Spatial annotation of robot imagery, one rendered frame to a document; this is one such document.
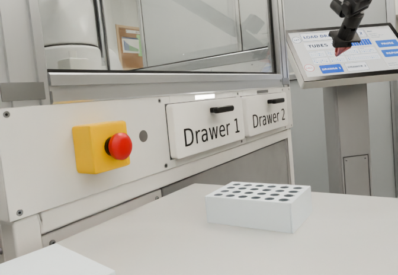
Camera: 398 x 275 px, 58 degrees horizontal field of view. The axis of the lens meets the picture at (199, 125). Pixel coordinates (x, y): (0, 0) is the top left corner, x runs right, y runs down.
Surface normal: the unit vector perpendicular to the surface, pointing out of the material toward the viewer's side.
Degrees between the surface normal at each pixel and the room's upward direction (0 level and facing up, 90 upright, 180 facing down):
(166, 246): 0
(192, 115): 90
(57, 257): 0
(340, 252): 0
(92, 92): 90
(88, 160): 90
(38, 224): 90
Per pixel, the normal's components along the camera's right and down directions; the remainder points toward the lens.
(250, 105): 0.82, -0.04
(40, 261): -0.09, -0.99
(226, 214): -0.54, 0.11
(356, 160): 0.11, 0.07
